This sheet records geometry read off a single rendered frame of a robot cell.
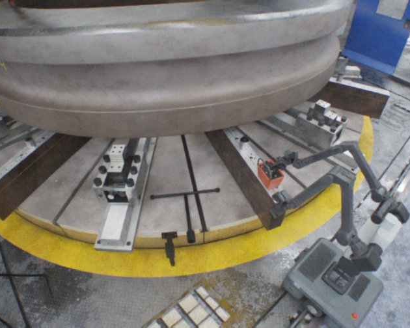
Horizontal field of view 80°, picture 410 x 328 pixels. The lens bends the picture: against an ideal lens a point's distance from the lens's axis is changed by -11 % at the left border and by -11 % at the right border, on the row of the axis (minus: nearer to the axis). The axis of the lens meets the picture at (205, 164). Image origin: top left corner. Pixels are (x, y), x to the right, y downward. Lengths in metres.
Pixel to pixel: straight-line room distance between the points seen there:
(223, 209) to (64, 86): 1.71
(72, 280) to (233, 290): 1.40
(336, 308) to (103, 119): 2.29
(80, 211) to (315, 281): 2.08
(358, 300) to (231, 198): 1.33
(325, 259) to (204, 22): 2.01
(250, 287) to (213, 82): 1.73
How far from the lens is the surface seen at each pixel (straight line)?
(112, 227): 2.26
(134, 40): 1.95
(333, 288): 2.33
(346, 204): 1.50
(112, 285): 2.55
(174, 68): 2.16
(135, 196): 2.24
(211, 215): 2.40
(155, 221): 2.40
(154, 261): 2.56
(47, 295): 2.73
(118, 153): 2.26
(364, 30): 7.00
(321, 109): 3.01
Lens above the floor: 2.26
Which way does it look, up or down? 44 degrees down
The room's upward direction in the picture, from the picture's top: straight up
